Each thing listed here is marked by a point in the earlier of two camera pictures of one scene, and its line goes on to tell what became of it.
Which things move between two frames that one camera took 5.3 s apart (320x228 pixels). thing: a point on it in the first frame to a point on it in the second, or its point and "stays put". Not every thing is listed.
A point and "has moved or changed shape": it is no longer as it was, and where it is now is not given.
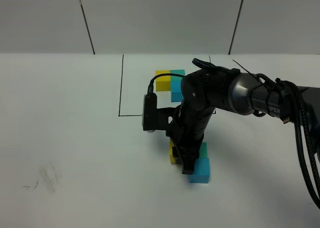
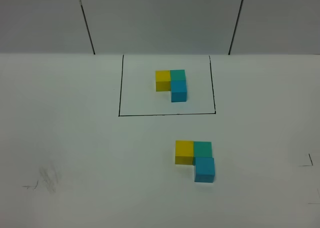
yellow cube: (172, 159) has moved or changed shape
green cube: (203, 151) has moved or changed shape
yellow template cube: (163, 83) stays put
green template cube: (179, 72) stays put
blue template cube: (176, 94) stays put
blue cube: (202, 171) has moved or changed shape
